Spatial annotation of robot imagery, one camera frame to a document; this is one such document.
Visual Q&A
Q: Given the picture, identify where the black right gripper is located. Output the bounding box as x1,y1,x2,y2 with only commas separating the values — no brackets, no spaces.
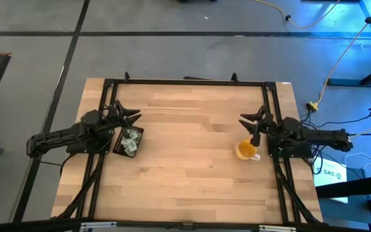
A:
238,104,276,138

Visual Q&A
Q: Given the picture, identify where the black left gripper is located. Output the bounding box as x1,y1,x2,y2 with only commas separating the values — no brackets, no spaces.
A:
103,99,142,130

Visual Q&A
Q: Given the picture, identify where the black floor beam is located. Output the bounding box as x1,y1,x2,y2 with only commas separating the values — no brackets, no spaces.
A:
316,173,371,199

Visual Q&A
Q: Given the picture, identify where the silver rig bracket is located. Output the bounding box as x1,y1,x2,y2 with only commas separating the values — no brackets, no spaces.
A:
80,221,118,230
258,224,298,232

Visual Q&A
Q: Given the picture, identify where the yellow ceramic mug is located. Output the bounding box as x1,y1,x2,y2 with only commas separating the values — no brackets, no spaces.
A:
234,139,262,162

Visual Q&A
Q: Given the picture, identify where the black cable bundle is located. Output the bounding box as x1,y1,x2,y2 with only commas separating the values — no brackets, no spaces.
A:
300,111,371,177

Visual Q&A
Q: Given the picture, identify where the blue-lit bench leg frame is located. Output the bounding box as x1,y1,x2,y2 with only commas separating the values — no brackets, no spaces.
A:
327,0,371,88

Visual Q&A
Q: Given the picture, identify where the yellow extension cable with plug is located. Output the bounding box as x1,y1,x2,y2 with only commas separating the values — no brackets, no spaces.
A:
307,0,371,112

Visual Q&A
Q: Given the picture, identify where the white box green logo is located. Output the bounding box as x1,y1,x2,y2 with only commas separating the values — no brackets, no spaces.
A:
313,157,349,204

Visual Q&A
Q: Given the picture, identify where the black camera rig bar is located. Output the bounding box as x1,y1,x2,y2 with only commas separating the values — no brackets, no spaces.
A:
0,217,371,232

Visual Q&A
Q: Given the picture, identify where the black plastic mesh basket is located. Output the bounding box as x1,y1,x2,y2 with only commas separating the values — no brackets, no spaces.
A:
112,125,145,159

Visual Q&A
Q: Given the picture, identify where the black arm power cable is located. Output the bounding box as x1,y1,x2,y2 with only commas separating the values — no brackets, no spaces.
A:
33,152,74,177

